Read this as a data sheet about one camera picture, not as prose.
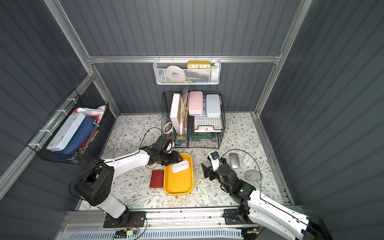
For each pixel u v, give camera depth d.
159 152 0.71
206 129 0.90
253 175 0.85
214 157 0.66
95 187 0.45
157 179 0.85
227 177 0.57
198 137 0.93
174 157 0.79
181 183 0.87
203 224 0.74
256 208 0.52
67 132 0.65
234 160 0.92
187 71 0.89
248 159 0.92
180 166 0.89
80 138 0.67
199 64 0.87
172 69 0.82
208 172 0.68
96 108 0.83
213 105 0.94
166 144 0.74
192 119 0.93
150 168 0.91
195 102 0.92
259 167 0.91
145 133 1.09
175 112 0.87
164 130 1.02
